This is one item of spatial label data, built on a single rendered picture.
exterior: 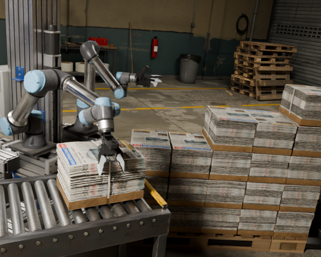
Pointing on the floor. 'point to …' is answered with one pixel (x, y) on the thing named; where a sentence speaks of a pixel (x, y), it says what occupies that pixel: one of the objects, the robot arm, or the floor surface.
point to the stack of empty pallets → (260, 58)
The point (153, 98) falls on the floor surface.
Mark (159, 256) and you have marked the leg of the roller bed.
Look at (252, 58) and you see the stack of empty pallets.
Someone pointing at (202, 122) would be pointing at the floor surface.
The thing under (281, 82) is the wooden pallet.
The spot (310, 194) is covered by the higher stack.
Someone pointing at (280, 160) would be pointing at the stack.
